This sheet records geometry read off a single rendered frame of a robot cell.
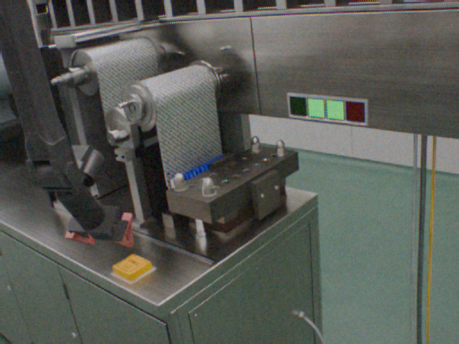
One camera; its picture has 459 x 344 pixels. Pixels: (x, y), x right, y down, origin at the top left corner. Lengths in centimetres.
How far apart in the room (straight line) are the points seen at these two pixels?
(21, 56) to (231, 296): 80
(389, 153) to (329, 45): 276
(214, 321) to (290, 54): 74
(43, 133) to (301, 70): 77
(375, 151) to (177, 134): 285
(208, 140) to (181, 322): 57
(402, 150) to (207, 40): 263
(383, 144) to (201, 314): 300
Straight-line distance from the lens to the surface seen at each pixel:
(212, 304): 126
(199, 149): 146
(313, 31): 135
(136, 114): 135
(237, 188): 130
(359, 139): 412
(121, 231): 100
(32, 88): 85
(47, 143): 87
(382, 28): 126
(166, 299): 113
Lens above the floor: 154
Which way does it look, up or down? 22 degrees down
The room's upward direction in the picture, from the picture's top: 7 degrees counter-clockwise
